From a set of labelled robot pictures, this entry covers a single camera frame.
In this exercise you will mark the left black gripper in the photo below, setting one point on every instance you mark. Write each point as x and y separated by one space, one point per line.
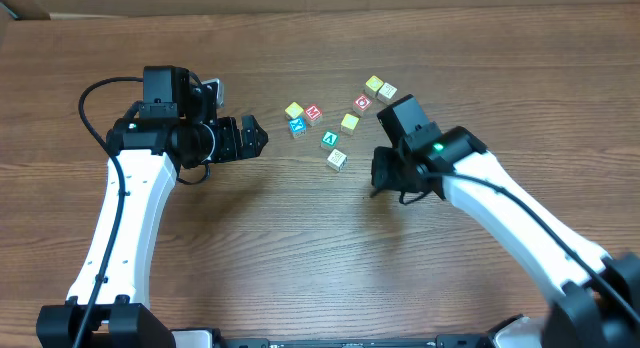
231 139

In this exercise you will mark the yellow block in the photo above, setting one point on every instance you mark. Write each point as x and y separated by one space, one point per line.
372 86
349 123
293 111

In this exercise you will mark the green A block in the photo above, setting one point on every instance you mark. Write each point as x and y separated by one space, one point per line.
329 140

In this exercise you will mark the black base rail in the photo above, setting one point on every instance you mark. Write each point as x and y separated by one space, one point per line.
320 343

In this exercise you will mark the blue X block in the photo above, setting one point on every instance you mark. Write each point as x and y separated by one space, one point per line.
297 127

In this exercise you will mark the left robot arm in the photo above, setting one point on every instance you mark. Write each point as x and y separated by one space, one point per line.
174 127

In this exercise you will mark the yellow block middle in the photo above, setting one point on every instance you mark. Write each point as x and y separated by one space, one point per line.
349 123

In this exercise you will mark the white patterned block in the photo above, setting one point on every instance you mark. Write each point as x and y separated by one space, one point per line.
337 160

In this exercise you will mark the red letter block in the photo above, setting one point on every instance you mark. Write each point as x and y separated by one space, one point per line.
313 115

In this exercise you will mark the yellow block top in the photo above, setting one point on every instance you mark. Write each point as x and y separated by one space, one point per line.
372 86

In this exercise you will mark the red C block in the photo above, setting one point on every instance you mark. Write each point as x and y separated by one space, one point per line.
361 104

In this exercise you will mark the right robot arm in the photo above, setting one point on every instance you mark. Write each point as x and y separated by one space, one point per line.
593 298

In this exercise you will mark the yellow block left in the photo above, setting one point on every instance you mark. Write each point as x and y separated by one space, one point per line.
293 111

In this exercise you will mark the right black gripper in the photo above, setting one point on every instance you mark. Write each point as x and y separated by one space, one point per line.
385 169

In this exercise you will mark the white block top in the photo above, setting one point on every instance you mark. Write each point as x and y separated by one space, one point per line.
386 93

